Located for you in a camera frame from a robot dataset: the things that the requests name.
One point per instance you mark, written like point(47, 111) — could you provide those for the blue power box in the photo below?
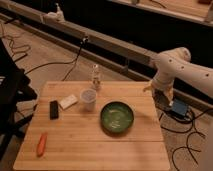
point(179, 108)

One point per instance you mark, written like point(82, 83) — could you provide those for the orange carrot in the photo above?
point(41, 145)

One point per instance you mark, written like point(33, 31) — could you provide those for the white device on rail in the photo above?
point(58, 15)

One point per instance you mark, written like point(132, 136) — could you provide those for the black chair frame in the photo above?
point(13, 89)

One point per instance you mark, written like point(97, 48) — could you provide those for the black rectangular block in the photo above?
point(54, 114)

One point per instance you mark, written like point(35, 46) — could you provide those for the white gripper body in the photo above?
point(162, 83)

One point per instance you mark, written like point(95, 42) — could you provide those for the clear glass bottle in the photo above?
point(96, 77)

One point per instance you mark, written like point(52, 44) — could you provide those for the grey metal rail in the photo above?
point(106, 42)

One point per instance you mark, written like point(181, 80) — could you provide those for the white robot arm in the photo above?
point(175, 63)

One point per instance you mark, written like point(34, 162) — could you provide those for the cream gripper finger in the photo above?
point(148, 88)
point(170, 96)

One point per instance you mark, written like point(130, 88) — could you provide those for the white rectangular block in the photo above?
point(68, 101)

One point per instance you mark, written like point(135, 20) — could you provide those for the green bowl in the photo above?
point(116, 117)

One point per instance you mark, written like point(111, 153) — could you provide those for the white ceramic cup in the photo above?
point(88, 98)

